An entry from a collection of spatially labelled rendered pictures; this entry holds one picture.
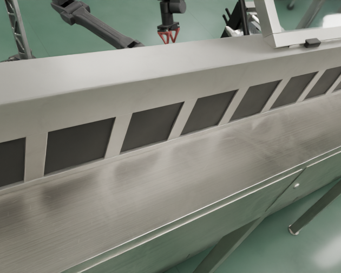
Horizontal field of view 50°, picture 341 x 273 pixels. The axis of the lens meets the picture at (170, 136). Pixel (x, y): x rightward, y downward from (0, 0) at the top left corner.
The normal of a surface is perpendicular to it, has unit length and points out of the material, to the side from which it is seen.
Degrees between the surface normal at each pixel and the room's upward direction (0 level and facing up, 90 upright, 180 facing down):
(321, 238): 0
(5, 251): 0
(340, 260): 0
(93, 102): 90
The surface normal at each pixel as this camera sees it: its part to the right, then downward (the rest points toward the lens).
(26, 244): 0.29, -0.66
